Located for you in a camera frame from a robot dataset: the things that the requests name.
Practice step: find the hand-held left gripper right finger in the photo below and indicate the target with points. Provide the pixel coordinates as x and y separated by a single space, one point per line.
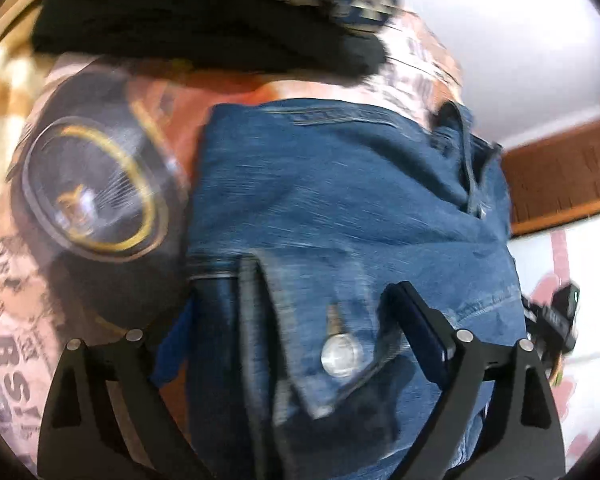
420 325

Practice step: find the blue denim jacket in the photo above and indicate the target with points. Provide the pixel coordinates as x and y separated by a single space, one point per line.
330 200

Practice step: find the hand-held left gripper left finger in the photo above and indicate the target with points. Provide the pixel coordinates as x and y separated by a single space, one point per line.
172 345

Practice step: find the black garment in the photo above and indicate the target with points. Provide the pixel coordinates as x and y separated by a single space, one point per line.
180 35

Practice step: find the wooden furniture edge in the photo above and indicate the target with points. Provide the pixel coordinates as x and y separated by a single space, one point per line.
560 185

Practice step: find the yellow blanket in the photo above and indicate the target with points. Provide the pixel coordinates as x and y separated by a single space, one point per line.
10 90

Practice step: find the printed bedsheet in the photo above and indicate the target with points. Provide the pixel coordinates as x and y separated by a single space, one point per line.
90 185

